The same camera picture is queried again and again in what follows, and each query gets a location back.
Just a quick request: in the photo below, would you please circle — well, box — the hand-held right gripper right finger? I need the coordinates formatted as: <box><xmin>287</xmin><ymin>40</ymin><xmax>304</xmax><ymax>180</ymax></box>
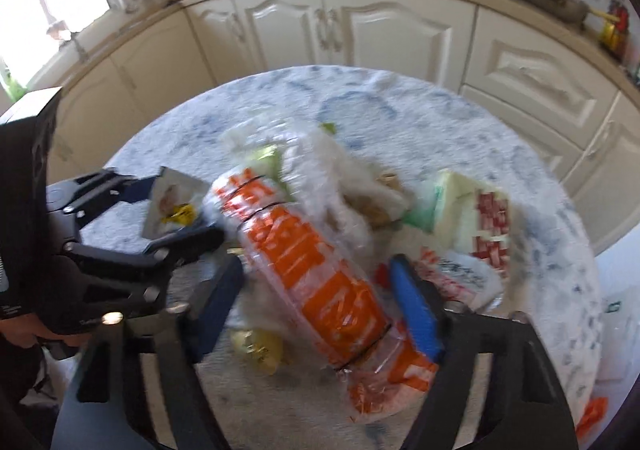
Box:
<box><xmin>389</xmin><ymin>254</ymin><xmax>581</xmax><ymax>450</ymax></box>

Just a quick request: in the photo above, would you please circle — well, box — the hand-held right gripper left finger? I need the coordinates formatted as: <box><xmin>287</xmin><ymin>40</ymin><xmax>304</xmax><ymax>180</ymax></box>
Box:
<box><xmin>50</xmin><ymin>252</ymin><xmax>246</xmax><ymax>450</ymax></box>

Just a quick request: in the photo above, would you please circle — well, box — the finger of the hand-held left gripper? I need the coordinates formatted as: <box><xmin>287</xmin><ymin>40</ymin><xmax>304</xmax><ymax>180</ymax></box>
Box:
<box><xmin>60</xmin><ymin>225</ymin><xmax>226</xmax><ymax>313</ymax></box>
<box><xmin>46</xmin><ymin>169</ymin><xmax>161</xmax><ymax>226</ymax></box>

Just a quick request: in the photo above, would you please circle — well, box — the small white packet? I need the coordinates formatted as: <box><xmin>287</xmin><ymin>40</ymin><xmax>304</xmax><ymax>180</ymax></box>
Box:
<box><xmin>142</xmin><ymin>166</ymin><xmax>211</xmax><ymax>238</ymax></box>

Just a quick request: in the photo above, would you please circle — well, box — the orange striped plastic bag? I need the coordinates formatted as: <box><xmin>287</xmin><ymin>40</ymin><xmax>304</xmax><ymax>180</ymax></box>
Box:
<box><xmin>210</xmin><ymin>167</ymin><xmax>441</xmax><ymax>426</ymax></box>

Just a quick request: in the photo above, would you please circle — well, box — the person's left hand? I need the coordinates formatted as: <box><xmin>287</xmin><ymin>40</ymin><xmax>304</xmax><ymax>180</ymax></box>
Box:
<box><xmin>0</xmin><ymin>315</ymin><xmax>93</xmax><ymax>351</ymax></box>

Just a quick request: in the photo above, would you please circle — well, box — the yellow crumpled wrapper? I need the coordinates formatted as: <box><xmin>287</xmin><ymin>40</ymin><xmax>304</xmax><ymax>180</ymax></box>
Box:
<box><xmin>230</xmin><ymin>327</ymin><xmax>286</xmax><ymax>376</ymax></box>

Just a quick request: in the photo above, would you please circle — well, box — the green and red carton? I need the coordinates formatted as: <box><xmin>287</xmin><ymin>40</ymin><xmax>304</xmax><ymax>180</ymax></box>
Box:
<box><xmin>405</xmin><ymin>170</ymin><xmax>513</xmax><ymax>276</ymax></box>

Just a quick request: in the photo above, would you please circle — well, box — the clear plastic bag green print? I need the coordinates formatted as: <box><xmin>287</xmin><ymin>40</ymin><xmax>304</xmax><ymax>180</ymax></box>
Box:
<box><xmin>220</xmin><ymin>119</ymin><xmax>416</xmax><ymax>251</ymax></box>

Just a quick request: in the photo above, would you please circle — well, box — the metal faucet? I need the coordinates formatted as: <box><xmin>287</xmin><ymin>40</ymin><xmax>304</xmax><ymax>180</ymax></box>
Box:
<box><xmin>45</xmin><ymin>17</ymin><xmax>88</xmax><ymax>63</ymax></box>

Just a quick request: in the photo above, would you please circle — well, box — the cream cabinet drawer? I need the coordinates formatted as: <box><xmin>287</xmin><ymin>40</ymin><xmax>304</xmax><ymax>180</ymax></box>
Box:
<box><xmin>457</xmin><ymin>85</ymin><xmax>586</xmax><ymax>183</ymax></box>
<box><xmin>462</xmin><ymin>5</ymin><xmax>621</xmax><ymax>151</ymax></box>

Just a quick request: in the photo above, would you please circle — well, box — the blue floral tablecloth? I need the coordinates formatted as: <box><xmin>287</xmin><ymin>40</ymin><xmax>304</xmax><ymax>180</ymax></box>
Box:
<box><xmin>80</xmin><ymin>65</ymin><xmax>603</xmax><ymax>450</ymax></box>

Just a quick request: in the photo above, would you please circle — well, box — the group of condiment bottles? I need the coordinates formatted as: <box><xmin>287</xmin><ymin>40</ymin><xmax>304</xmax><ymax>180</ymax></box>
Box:
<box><xmin>599</xmin><ymin>0</ymin><xmax>632</xmax><ymax>62</ymax></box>

